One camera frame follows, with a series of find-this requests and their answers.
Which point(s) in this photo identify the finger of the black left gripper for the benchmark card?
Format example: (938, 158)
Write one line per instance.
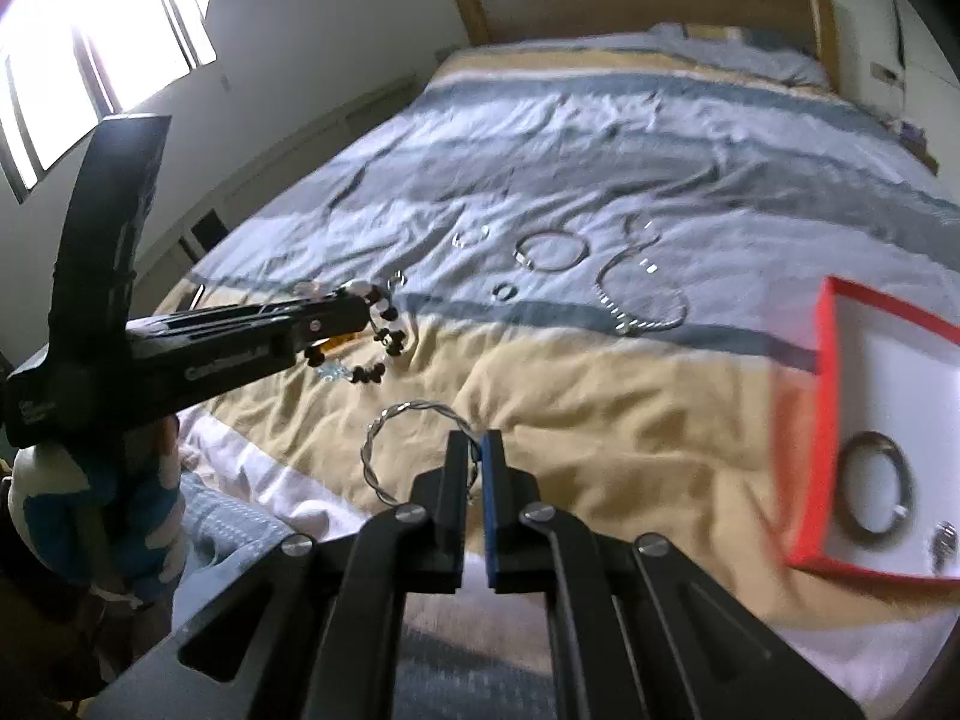
(207, 352)

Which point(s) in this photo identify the grey blue pillow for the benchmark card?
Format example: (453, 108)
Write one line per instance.
(753, 51)

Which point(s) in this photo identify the window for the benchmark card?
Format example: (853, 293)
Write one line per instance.
(69, 64)

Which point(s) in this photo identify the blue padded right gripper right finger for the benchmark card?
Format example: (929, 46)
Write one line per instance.
(535, 547)

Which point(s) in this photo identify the thin silver bangle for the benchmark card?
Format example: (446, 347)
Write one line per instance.
(551, 251)

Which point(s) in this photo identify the dark bangle in box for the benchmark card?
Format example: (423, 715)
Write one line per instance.
(873, 490)

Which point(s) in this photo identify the wooden nightstand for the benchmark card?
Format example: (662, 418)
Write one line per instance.
(914, 140)

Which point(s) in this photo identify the wooden headboard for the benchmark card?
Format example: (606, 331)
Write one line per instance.
(813, 22)

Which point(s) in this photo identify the low white wall cabinet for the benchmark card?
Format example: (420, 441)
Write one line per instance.
(258, 182)

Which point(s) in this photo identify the twisted silver bangle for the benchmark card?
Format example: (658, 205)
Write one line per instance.
(408, 437)

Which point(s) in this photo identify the striped duvet cover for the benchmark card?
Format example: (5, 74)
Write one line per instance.
(659, 385)

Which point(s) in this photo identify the red white jewelry box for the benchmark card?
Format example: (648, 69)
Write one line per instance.
(887, 366)

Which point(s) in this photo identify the silver ring ornament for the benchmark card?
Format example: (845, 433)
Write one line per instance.
(943, 547)

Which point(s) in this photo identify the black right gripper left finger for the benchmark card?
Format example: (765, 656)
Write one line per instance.
(358, 586)

